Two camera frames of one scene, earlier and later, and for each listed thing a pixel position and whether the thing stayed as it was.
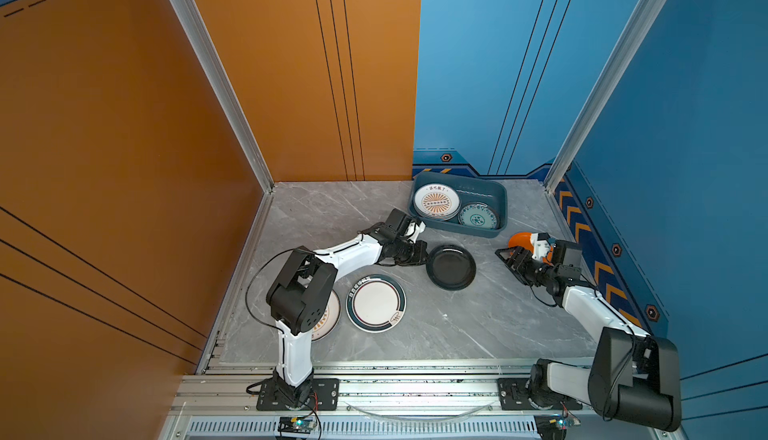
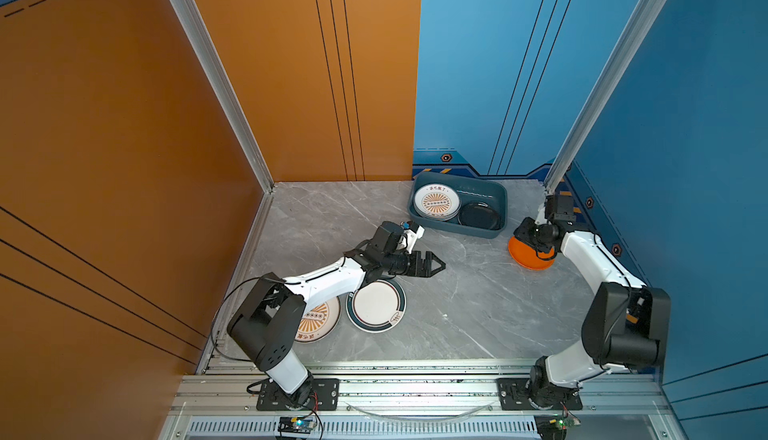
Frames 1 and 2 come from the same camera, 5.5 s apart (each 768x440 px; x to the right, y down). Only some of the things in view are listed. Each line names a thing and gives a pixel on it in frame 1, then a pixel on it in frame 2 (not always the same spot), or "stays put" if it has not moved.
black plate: (451, 267) -> (479, 215)
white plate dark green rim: (376, 303) stays put
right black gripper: (519, 268) -> (523, 229)
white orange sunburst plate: (330, 320) stays put
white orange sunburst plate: (438, 201) stays put
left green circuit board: (296, 424) stays put
